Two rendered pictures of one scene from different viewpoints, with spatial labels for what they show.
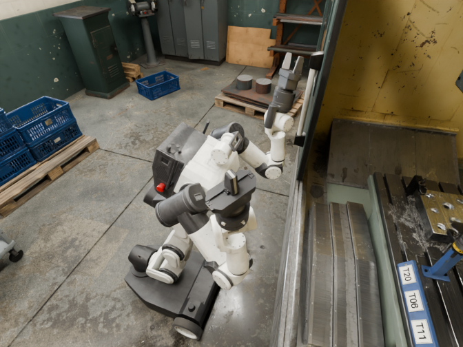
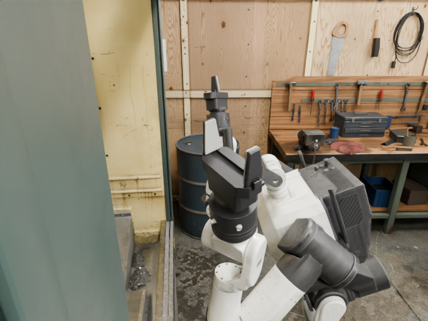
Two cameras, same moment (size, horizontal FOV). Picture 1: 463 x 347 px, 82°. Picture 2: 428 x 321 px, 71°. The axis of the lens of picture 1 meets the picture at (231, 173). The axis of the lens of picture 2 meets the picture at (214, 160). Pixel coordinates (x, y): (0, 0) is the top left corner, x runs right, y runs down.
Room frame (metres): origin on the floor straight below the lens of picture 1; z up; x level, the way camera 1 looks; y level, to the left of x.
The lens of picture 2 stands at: (1.45, -0.42, 1.77)
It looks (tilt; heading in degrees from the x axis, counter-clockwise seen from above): 22 degrees down; 158
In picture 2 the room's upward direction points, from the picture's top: straight up
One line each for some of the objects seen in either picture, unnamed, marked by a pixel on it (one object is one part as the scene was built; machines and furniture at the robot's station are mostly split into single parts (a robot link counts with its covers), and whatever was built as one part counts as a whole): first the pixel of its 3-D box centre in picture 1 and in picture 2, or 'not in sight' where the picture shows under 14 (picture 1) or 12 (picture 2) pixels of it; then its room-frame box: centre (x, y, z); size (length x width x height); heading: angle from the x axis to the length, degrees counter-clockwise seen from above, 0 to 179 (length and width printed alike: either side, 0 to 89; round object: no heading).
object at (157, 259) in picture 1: (166, 264); not in sight; (0.93, 0.45, 0.28); 0.21 x 0.20 x 0.13; 70
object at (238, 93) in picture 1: (262, 93); not in sight; (3.76, -0.47, 0.19); 1.20 x 0.80 x 0.38; 59
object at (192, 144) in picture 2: not in sight; (207, 185); (-1.02, 0.49, 0.44); 0.60 x 0.60 x 0.88
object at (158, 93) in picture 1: (158, 85); not in sight; (4.23, 1.21, 0.11); 0.62 x 0.42 x 0.22; 137
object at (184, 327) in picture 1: (187, 328); not in sight; (0.58, 0.28, 0.10); 0.20 x 0.05 x 0.20; 70
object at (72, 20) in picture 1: (96, 54); not in sight; (4.28, 2.09, 0.59); 0.57 x 0.52 x 1.17; 160
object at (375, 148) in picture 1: (394, 164); not in sight; (1.45, -1.17, 0.75); 0.89 x 0.67 x 0.26; 76
